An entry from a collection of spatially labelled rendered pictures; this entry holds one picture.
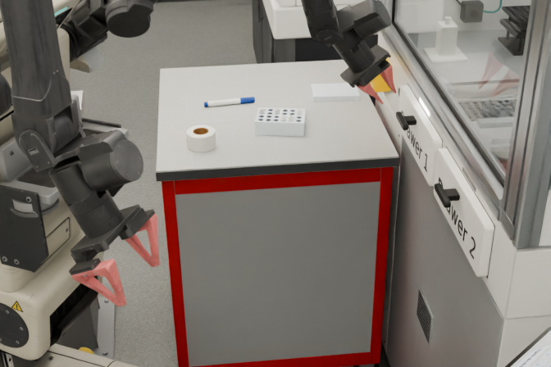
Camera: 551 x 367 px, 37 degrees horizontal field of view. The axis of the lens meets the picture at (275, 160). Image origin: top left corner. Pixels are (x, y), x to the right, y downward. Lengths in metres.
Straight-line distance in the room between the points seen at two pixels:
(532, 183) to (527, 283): 0.19
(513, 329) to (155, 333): 1.42
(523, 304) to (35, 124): 0.84
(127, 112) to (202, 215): 2.04
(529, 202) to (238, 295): 1.03
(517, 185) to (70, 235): 0.83
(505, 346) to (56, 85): 0.88
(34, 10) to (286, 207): 1.12
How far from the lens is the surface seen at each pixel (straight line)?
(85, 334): 2.56
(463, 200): 1.55
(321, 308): 2.22
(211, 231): 2.04
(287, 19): 2.54
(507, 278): 1.43
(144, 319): 2.70
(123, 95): 4.20
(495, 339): 1.52
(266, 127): 2.06
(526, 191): 1.32
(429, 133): 1.74
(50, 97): 1.08
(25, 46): 1.07
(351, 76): 1.71
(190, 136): 1.99
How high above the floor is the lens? 1.71
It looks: 29 degrees down
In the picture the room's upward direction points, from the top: 1 degrees counter-clockwise
